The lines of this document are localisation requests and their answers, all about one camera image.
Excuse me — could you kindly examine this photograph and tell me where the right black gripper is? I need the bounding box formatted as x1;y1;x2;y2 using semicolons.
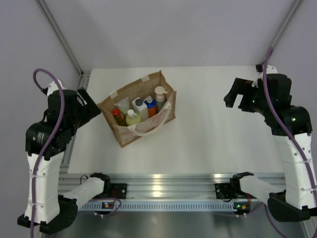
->
224;78;271;117

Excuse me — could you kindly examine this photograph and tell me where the green dish soap red cap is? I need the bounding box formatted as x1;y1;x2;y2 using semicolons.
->
112;108;127;126

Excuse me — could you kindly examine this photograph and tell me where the translucent grey squeeze tube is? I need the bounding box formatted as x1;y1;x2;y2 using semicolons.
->
114;97;131;117

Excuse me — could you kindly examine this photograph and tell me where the yellow-green pump soap bottle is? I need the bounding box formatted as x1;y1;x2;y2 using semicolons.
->
126;109;142;126

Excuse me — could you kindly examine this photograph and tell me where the white bottle black cap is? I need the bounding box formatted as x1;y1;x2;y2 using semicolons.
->
132;98;149;121

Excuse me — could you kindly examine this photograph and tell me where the brown burlap canvas bag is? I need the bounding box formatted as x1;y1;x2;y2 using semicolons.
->
98;71;176;148

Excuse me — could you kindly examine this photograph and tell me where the orange blue pump bottle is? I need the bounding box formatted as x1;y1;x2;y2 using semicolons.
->
144;96;157;118

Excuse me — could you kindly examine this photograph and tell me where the grey bottle beige pump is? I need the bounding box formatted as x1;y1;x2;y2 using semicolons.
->
155;86;168;112

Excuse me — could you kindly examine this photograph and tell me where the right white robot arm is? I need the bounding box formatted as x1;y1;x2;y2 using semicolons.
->
224;70;317;222

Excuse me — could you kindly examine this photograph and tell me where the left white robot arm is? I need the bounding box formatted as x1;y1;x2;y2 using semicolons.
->
17;82;112;235

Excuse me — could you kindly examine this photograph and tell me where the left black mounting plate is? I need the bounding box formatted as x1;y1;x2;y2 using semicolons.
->
109;183;127;199

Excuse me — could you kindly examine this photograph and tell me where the black mounting plate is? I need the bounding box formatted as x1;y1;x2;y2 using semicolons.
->
214;183;235;202
109;183;127;199

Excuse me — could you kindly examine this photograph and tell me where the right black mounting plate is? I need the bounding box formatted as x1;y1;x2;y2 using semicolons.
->
214;183;235;202

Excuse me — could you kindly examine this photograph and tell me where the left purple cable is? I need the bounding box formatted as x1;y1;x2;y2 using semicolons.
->
29;68;65;238

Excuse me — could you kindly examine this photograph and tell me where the left aluminium frame post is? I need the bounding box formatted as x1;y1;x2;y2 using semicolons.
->
35;0;83;78

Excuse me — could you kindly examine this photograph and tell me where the aluminium frame post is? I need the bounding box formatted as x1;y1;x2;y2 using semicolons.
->
35;0;83;78
260;0;303;65

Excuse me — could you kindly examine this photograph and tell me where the right aluminium frame post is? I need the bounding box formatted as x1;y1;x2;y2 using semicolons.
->
260;0;303;65

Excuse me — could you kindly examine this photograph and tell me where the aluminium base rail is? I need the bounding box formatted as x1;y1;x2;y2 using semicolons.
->
58;172;286;200

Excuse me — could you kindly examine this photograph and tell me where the slotted cable duct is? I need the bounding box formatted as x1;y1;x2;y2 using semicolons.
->
80;201;239;212

